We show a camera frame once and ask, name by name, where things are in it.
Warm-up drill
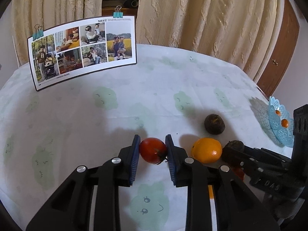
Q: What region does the dark brown passion fruit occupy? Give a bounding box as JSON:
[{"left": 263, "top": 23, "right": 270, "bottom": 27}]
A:
[{"left": 224, "top": 140, "right": 245, "bottom": 152}]

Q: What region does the rough mandarin orange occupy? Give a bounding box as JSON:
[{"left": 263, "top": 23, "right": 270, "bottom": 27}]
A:
[{"left": 281, "top": 119, "right": 289, "bottom": 128}]

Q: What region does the dark round mangosteen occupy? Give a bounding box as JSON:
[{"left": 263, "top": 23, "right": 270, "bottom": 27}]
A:
[{"left": 204, "top": 114, "right": 225, "bottom": 135}]

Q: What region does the large red tomato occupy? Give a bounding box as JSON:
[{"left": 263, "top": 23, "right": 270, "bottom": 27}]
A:
[{"left": 139, "top": 137, "right": 168, "bottom": 165}]

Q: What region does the small red tomato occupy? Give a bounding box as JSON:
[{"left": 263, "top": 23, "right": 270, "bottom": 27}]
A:
[{"left": 234, "top": 168, "right": 245, "bottom": 181}]

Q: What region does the large smooth orange front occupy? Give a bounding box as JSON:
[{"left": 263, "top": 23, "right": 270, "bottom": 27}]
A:
[{"left": 208, "top": 185, "right": 215, "bottom": 200}]

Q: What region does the light blue lattice basket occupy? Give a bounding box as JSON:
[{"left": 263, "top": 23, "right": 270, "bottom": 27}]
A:
[{"left": 268, "top": 96, "right": 295, "bottom": 148}]

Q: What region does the white patterned tablecloth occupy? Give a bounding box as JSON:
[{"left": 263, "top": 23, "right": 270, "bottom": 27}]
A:
[{"left": 1, "top": 45, "right": 292, "bottom": 229}]

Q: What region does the brown wooden door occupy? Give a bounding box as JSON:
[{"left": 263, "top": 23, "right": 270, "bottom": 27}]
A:
[{"left": 257, "top": 0, "right": 300, "bottom": 98}]

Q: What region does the beige curtain right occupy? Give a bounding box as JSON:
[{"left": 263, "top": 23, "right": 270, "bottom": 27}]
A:
[{"left": 136, "top": 0, "right": 282, "bottom": 81}]

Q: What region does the beige curtain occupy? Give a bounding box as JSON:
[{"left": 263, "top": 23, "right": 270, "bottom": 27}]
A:
[
  {"left": 11, "top": 0, "right": 102, "bottom": 66},
  {"left": 136, "top": 0, "right": 282, "bottom": 81}
]

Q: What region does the photo collage card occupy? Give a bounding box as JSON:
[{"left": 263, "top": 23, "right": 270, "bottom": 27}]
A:
[{"left": 28, "top": 15, "right": 137, "bottom": 91}]

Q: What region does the teal binder clip left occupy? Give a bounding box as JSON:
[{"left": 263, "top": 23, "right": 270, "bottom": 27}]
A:
[{"left": 32, "top": 24, "right": 44, "bottom": 41}]

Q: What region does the teal binder clip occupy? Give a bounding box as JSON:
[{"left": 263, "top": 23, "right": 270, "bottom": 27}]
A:
[
  {"left": 32, "top": 24, "right": 44, "bottom": 41},
  {"left": 113, "top": 5, "right": 123, "bottom": 18}
]

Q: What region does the teal binder clip right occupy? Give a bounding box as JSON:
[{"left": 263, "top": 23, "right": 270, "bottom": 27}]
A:
[{"left": 113, "top": 5, "right": 123, "bottom": 18}]

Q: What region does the beige curtain left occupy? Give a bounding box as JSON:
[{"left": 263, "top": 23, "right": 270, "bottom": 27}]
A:
[{"left": 11, "top": 0, "right": 102, "bottom": 66}]

